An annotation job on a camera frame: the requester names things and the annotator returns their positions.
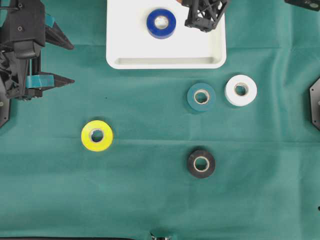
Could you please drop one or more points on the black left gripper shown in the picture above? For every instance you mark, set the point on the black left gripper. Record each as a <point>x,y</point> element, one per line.
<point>204,15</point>

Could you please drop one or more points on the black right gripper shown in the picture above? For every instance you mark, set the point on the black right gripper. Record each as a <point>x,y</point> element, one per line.
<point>15,65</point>

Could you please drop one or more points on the blue tape roll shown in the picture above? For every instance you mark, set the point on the blue tape roll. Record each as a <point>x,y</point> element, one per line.
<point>161,23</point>

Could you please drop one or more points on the white plastic case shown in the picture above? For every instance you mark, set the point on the white plastic case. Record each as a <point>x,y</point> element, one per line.
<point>130,46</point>

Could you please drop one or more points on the teal tape roll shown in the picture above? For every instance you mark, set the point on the teal tape roll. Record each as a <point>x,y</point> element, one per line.
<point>201,97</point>

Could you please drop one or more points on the white tape roll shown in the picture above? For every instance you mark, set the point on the white tape roll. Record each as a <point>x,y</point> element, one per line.
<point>240,90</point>

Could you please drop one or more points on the yellow tape roll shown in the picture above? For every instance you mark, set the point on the yellow tape roll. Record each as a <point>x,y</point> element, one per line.
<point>97,136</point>

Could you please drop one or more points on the black tape roll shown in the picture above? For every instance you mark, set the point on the black tape roll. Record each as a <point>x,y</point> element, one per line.
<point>201,163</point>

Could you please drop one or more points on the green table cloth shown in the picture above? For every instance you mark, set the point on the green table cloth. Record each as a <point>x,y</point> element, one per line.
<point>266,184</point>

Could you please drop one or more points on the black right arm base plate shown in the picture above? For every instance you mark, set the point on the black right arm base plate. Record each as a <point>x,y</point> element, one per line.
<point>4,110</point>

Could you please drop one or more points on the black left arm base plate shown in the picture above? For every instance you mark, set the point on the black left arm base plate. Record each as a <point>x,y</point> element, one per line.
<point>314,96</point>

